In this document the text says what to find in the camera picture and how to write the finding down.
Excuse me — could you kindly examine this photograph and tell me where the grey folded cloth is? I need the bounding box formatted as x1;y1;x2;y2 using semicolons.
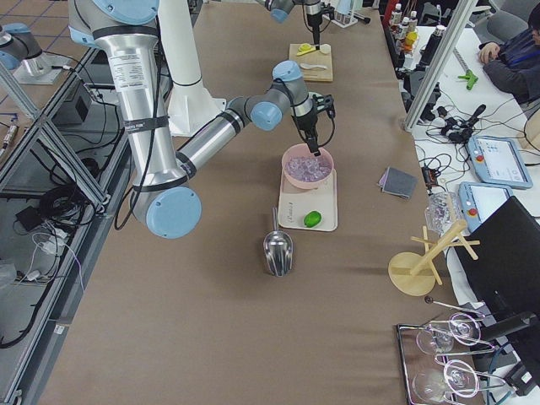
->
378;167;418;199

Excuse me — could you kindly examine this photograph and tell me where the wine glass upper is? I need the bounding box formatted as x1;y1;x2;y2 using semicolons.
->
416;312;480;354

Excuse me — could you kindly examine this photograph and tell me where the lemon slices stack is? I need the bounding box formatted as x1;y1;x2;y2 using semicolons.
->
298;43;313;51

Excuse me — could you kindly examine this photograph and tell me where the blue teach pendant upper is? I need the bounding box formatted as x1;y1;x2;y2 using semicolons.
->
467;135;533;189

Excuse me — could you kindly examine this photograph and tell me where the bamboo cutting board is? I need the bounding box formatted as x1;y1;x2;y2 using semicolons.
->
289;43;333;83

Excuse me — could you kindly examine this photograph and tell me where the black water bottle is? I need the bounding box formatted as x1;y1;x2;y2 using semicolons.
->
419;25;446;66

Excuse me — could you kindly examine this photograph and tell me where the cream plastic tray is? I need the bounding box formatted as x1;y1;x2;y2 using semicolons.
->
278;170;338;232

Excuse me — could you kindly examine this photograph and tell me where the pile of clear ice cubes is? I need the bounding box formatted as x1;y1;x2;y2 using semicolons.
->
285;155;332;182

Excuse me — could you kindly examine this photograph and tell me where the green clamp tool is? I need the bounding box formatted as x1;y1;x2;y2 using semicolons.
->
458;70;478;90

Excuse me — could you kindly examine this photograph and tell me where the wooden cup rack stand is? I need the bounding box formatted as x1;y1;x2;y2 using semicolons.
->
388;219;480;296

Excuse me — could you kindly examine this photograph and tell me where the aluminium frame post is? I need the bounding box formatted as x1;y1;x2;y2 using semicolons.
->
402;0;478;132

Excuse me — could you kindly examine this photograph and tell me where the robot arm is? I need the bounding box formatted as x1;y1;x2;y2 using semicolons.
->
68;1;333;239
256;0;326;49

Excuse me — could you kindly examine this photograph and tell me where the wine glass rack tray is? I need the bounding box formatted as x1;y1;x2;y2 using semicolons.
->
396;324;514;404

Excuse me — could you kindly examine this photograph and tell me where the green lime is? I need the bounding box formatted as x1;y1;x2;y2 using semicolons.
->
303;210;322;228

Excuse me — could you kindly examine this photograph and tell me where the stainless steel ice scoop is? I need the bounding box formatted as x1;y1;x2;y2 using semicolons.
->
262;207;294;277

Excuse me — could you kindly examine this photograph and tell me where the blue teach pendant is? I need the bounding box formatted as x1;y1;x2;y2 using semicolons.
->
458;181;513;232
467;135;533;189

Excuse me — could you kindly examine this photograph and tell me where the black monitor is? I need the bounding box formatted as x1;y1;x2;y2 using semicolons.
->
456;197;539;382

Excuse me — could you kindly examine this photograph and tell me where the wine glass lower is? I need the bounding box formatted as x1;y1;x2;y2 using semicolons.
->
412;359;479;404

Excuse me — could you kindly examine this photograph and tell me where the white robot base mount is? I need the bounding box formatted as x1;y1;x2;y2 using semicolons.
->
158;0;225;137

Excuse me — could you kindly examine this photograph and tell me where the pink bowl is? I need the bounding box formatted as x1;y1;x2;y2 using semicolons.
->
282;143;334;190

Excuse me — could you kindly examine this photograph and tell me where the seated person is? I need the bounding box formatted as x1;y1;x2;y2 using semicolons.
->
478;4;539;104

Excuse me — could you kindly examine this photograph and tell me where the clear plastic container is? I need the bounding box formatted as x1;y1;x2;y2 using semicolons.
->
424;192;463;234

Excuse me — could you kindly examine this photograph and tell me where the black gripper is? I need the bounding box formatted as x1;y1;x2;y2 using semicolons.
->
292;94;333;156
304;3;323;46

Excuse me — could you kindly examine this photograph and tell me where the blue teach pendant lower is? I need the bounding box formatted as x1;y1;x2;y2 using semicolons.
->
458;181;513;232

